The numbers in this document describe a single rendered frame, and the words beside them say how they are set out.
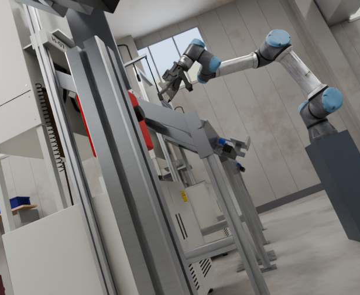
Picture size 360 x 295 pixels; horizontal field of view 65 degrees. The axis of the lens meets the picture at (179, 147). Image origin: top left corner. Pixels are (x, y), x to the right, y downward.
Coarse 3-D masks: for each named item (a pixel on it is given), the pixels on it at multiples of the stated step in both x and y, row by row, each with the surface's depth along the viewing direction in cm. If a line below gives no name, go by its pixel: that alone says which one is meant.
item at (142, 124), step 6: (132, 96) 74; (78, 102) 66; (132, 102) 72; (138, 108) 67; (138, 114) 67; (144, 114) 70; (84, 120) 64; (138, 120) 68; (144, 126) 73; (144, 132) 71; (90, 138) 63; (144, 138) 69; (90, 144) 63; (150, 144) 72; (96, 156) 63
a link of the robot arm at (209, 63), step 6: (204, 54) 144; (210, 54) 145; (198, 60) 147; (204, 60) 145; (210, 60) 144; (216, 60) 144; (204, 66) 148; (210, 66) 145; (216, 66) 145; (204, 72) 152; (210, 72) 152
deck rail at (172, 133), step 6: (150, 126) 182; (156, 126) 181; (168, 126) 179; (162, 132) 179; (168, 132) 178; (174, 132) 177; (180, 132) 176; (174, 138) 176; (180, 138) 175; (186, 138) 174; (192, 144) 173
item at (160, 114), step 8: (56, 72) 123; (64, 80) 121; (72, 80) 120; (64, 88) 120; (72, 88) 119; (144, 104) 110; (152, 104) 109; (144, 112) 109; (152, 112) 108; (160, 112) 108; (168, 112) 107; (176, 112) 106; (152, 120) 110; (160, 120) 107; (168, 120) 106; (176, 120) 106; (184, 120) 105; (200, 120) 103; (176, 128) 105; (184, 128) 104
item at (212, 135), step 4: (204, 120) 105; (208, 124) 110; (204, 128) 106; (208, 128) 112; (212, 128) 119; (208, 132) 115; (212, 132) 122; (216, 132) 130; (208, 136) 118; (212, 136) 125; (216, 136) 133; (212, 140) 129; (216, 140) 137; (212, 144) 132; (212, 148) 135; (216, 148) 144; (220, 148) 156; (216, 152) 152; (220, 152) 161
